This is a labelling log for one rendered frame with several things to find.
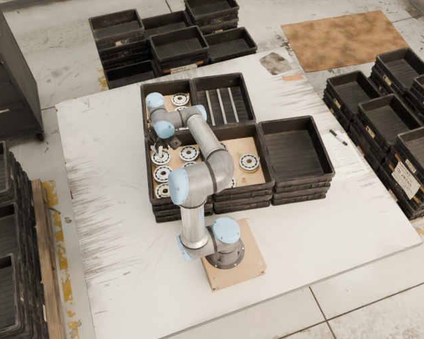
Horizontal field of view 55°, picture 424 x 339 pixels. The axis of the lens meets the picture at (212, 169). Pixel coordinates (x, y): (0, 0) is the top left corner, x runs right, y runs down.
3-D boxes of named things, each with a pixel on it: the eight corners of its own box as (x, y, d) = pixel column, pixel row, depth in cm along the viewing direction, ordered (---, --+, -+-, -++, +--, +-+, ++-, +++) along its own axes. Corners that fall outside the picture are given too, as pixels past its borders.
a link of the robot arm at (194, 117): (247, 165, 135) (200, 96, 171) (215, 174, 133) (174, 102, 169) (247, 190, 143) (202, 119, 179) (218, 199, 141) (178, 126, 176)
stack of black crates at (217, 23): (227, 32, 388) (227, -12, 352) (238, 52, 372) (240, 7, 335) (186, 42, 381) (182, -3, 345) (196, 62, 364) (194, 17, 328)
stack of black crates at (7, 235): (43, 282, 249) (21, 259, 221) (-8, 298, 244) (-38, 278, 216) (37, 227, 271) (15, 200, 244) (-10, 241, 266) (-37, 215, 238)
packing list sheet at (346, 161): (372, 171, 224) (372, 171, 224) (334, 183, 220) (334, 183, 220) (342, 129, 243) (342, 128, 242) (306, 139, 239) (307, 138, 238)
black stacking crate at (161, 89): (201, 143, 224) (200, 129, 215) (147, 151, 222) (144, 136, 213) (192, 93, 247) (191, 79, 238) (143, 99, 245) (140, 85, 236)
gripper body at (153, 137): (157, 130, 195) (155, 112, 185) (171, 138, 192) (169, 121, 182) (146, 140, 191) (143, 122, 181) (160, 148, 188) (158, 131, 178)
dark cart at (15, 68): (49, 142, 332) (1, 52, 259) (-8, 157, 324) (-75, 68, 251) (42, 93, 366) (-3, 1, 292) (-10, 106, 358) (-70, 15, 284)
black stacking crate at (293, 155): (330, 187, 206) (336, 175, 197) (273, 196, 204) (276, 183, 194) (307, 129, 229) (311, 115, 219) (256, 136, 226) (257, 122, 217)
